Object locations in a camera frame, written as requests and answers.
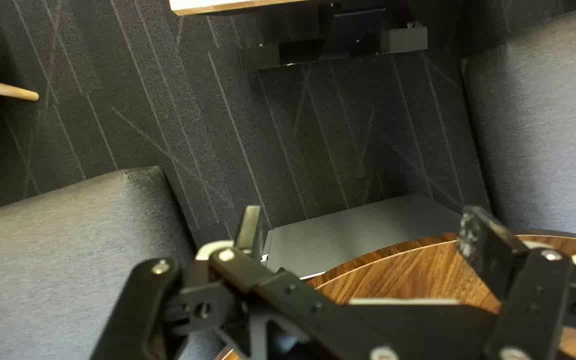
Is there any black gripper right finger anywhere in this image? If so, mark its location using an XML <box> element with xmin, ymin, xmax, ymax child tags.
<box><xmin>457</xmin><ymin>204</ymin><xmax>576</xmax><ymax>360</ymax></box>

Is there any light wooden rod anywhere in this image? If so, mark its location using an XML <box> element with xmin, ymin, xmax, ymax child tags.
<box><xmin>0</xmin><ymin>73</ymin><xmax>42</xmax><ymax>105</ymax></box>

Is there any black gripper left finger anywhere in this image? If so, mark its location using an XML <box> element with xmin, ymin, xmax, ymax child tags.
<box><xmin>90</xmin><ymin>204</ymin><xmax>403</xmax><ymax>360</ymax></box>

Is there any grey fabric seat cushion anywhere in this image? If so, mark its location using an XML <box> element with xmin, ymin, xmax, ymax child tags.
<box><xmin>459</xmin><ymin>0</ymin><xmax>576</xmax><ymax>240</ymax></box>
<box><xmin>0</xmin><ymin>165</ymin><xmax>226</xmax><ymax>360</ymax></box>

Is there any light wooden board edge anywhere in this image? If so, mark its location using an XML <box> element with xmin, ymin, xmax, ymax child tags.
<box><xmin>168</xmin><ymin>0</ymin><xmax>311</xmax><ymax>18</ymax></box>

